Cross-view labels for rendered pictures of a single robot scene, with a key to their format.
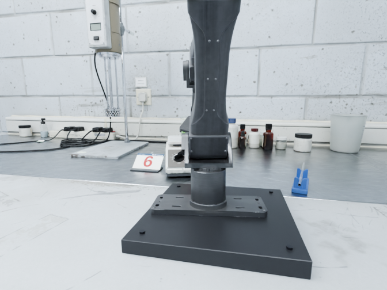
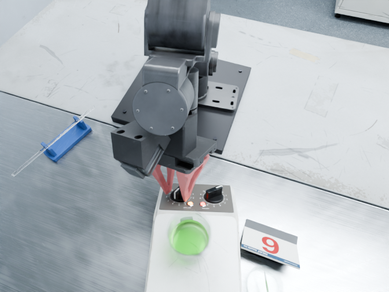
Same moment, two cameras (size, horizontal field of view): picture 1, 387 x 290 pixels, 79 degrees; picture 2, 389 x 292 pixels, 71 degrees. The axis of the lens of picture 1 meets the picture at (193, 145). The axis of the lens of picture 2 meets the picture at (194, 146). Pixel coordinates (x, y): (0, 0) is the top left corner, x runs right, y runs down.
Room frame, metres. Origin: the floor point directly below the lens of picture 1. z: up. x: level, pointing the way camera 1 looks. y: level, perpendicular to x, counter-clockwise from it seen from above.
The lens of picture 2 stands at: (0.83, 0.03, 1.38)
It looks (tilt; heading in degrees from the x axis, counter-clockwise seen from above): 57 degrees down; 187
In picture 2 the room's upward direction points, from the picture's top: 1 degrees clockwise
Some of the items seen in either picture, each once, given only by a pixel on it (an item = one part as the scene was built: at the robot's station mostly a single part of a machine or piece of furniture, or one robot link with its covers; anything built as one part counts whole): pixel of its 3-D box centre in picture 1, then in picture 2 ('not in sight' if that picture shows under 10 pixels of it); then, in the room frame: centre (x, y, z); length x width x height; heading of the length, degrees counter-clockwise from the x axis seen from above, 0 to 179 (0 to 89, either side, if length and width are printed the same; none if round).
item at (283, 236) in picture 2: (147, 161); (270, 241); (0.71, 0.14, 0.92); 0.09 x 0.06 x 0.04; 78
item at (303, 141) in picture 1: (302, 142); not in sight; (0.96, -0.46, 0.94); 0.07 x 0.07 x 0.07
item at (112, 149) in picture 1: (114, 148); not in sight; (0.99, 0.34, 0.91); 0.30 x 0.20 x 0.01; 168
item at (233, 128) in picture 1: (230, 132); not in sight; (1.04, -0.16, 0.96); 0.07 x 0.07 x 0.13
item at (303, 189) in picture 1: (300, 179); (65, 137); (0.55, -0.27, 0.92); 0.10 x 0.03 x 0.04; 153
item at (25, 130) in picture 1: (25, 130); not in sight; (1.34, 0.97, 0.93); 0.06 x 0.06 x 0.06
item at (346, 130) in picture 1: (346, 132); not in sight; (0.98, -0.64, 0.97); 0.18 x 0.13 x 0.15; 144
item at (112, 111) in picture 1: (111, 86); not in sight; (1.00, 0.34, 1.17); 0.07 x 0.07 x 0.25
